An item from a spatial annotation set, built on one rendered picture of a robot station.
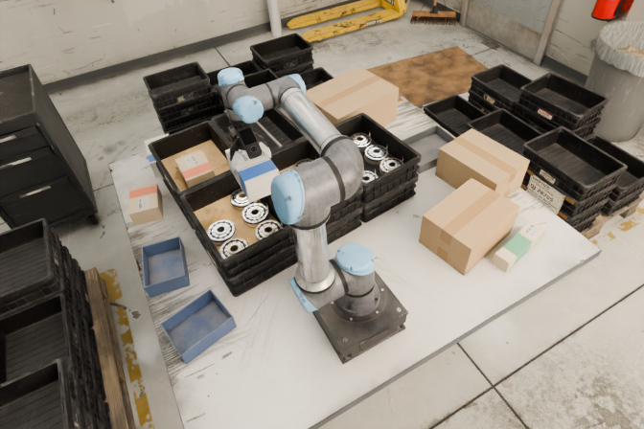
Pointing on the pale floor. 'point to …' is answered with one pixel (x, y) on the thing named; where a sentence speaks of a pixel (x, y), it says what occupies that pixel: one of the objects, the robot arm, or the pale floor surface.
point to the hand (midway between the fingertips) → (252, 166)
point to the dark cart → (38, 157)
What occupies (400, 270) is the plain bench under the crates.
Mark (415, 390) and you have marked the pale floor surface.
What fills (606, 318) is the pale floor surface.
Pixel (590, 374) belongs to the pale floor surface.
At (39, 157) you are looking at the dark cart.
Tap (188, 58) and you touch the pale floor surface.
